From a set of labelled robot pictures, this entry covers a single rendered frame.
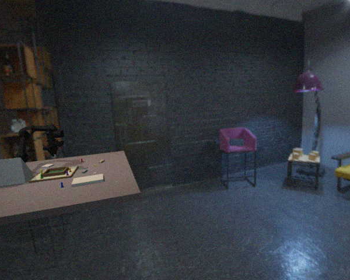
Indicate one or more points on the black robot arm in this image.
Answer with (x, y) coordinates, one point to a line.
(51, 131)

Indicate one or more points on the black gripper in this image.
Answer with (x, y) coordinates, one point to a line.
(50, 147)

